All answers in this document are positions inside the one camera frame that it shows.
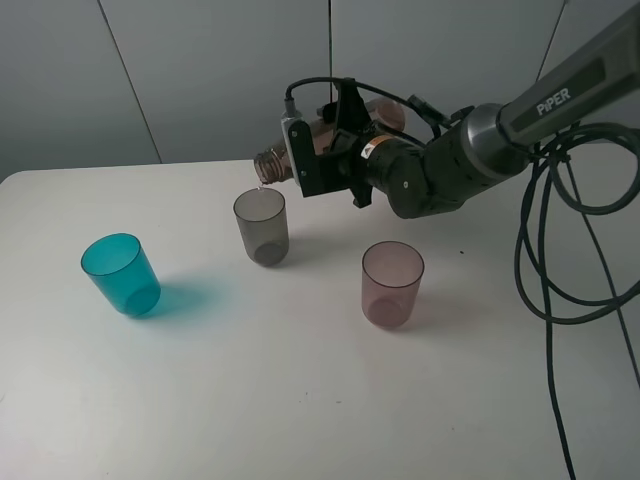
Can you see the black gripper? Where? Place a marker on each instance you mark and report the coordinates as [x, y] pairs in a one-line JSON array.
[[375, 160]]

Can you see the brown translucent water bottle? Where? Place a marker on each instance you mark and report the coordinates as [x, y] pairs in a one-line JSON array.
[[273, 164]]

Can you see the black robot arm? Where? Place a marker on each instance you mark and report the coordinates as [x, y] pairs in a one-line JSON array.
[[479, 147]]

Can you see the grey translucent cup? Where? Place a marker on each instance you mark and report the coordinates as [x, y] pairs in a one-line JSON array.
[[262, 221]]

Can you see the pink translucent cup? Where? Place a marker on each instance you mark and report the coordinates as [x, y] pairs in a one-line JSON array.
[[391, 276]]

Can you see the teal translucent cup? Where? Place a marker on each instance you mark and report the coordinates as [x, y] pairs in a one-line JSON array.
[[119, 268]]

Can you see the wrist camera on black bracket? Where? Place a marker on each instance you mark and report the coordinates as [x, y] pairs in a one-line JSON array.
[[315, 174]]

